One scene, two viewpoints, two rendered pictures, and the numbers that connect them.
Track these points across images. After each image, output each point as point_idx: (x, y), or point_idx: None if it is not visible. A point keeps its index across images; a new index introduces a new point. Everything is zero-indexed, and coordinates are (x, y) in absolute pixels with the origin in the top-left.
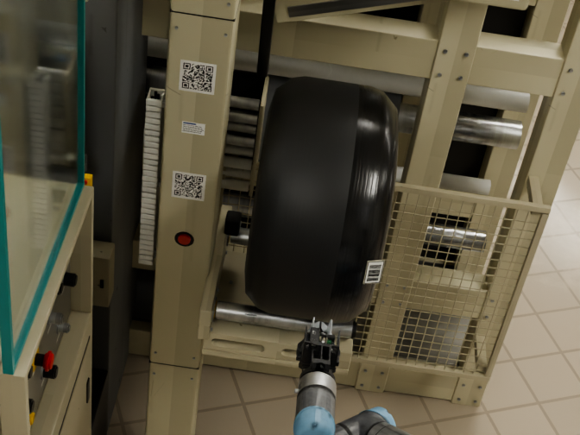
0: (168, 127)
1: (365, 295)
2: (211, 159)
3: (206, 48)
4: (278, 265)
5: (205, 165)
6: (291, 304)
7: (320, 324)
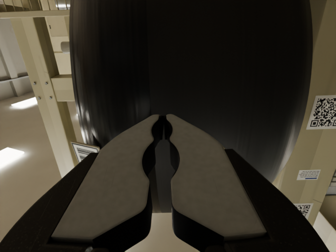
0: (331, 171)
1: (83, 99)
2: (297, 148)
3: None
4: (260, 161)
5: (304, 140)
6: (230, 49)
7: (163, 130)
